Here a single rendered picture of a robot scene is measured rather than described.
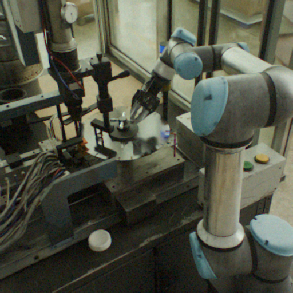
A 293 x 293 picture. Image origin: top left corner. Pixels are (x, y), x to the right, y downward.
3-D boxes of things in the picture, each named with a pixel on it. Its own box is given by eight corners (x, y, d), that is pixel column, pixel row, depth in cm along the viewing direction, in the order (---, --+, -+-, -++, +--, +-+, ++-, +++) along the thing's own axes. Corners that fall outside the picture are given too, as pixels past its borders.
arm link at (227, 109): (256, 284, 106) (280, 83, 78) (198, 292, 104) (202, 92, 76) (238, 249, 116) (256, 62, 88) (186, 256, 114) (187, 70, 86)
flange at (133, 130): (144, 134, 142) (144, 128, 141) (115, 143, 138) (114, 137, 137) (131, 119, 150) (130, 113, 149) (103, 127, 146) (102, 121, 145)
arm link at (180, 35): (180, 31, 120) (174, 22, 127) (161, 63, 125) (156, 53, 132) (202, 43, 124) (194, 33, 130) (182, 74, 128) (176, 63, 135)
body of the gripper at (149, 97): (131, 103, 133) (150, 72, 127) (135, 95, 140) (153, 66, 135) (151, 115, 134) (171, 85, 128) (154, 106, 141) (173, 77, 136)
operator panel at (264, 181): (256, 173, 155) (262, 142, 146) (278, 190, 147) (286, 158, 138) (196, 201, 144) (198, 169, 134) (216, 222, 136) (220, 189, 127)
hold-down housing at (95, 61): (111, 106, 135) (105, 48, 122) (116, 112, 131) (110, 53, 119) (95, 109, 133) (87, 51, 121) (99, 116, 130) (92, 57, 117)
